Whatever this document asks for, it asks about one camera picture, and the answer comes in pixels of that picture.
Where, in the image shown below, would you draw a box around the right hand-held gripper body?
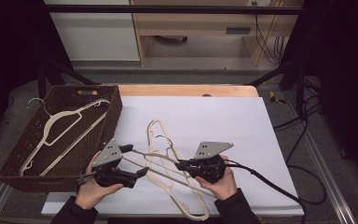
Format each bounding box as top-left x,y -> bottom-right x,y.
186,142 -> 234,184

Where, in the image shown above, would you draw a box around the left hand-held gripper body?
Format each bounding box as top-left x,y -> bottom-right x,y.
91,138 -> 138,189

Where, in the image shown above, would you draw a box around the beige clothes hanger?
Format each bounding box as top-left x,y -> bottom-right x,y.
120,134 -> 218,200
145,118 -> 211,222
19,97 -> 112,177

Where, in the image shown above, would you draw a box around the brown woven basket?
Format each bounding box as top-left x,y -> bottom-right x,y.
0,84 -> 124,193

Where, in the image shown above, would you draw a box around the person's right hand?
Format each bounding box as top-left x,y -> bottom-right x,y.
195,155 -> 238,201

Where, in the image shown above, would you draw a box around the person's left hand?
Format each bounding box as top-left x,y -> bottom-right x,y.
76,151 -> 124,210

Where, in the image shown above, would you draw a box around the white table mat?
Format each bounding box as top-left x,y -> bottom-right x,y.
41,95 -> 305,217

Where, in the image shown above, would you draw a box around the yellow and black tool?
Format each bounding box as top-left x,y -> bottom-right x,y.
268,91 -> 287,105

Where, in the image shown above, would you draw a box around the black metal stand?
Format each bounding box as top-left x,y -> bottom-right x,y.
36,59 -> 102,104
246,59 -> 307,119

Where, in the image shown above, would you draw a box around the white cabinet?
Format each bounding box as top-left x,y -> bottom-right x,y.
43,0 -> 141,63

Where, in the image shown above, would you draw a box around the light wooden desk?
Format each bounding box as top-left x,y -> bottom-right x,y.
130,0 -> 304,67

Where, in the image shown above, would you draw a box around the dark curtain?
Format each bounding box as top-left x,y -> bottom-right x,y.
279,0 -> 358,190
0,0 -> 73,152

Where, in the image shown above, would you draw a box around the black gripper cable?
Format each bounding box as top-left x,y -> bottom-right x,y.
223,159 -> 308,224

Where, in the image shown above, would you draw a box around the black floor cables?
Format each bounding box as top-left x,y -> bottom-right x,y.
273,92 -> 323,132

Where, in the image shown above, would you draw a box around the black hanging cables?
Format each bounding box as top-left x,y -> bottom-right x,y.
254,2 -> 284,65

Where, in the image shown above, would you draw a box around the black floor cable loop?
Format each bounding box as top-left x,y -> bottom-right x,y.
285,122 -> 328,206

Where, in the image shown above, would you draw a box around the grey drawer handle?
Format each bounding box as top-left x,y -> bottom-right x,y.
225,27 -> 252,35

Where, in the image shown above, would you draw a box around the black horizontal frame bar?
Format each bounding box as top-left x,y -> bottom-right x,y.
41,4 -> 302,16

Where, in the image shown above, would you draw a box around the white wall socket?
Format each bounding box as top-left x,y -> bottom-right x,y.
245,0 -> 272,7

